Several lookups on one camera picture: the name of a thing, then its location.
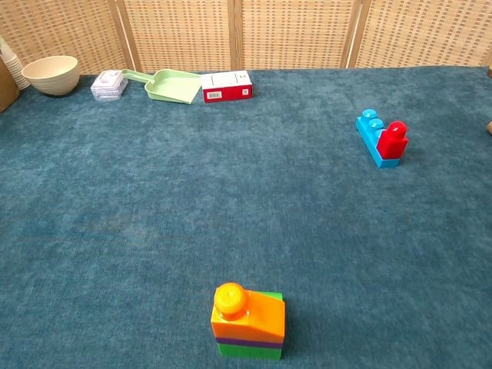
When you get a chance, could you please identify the small red toy brick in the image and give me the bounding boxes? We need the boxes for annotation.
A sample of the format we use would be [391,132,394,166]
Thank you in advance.
[375,121,409,161]

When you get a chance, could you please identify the light green dustpan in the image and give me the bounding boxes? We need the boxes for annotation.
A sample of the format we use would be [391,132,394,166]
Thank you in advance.
[121,68,203,105]

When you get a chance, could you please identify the blue toy brick bar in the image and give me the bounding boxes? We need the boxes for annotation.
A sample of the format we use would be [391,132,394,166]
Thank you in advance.
[355,108,401,169]

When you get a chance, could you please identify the clear plastic box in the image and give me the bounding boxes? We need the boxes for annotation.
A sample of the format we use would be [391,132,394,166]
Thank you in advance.
[90,70,130,102]

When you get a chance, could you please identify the stack of paper cups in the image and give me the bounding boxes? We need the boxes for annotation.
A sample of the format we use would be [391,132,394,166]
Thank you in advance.
[0,36,31,91]

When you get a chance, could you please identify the green toy brick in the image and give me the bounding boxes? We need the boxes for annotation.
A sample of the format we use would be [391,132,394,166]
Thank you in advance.
[217,291,285,361]

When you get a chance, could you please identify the red and white carton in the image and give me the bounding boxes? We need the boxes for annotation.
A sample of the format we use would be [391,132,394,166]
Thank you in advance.
[200,70,254,104]

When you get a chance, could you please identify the woven bamboo folding screen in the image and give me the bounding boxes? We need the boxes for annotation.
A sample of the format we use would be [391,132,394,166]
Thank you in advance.
[0,0,492,76]

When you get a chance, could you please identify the blue carpet table cover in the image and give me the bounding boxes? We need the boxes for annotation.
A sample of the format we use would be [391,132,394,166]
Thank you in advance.
[0,65,492,369]

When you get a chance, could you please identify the orange toy brick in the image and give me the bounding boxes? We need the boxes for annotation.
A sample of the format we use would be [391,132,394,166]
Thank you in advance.
[210,282,287,344]

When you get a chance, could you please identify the beige bowl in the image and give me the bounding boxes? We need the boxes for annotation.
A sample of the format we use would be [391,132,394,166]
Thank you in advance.
[21,55,81,97]

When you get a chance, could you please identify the brown cardboard box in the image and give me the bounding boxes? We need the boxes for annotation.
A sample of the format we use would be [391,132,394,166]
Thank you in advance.
[0,57,20,115]

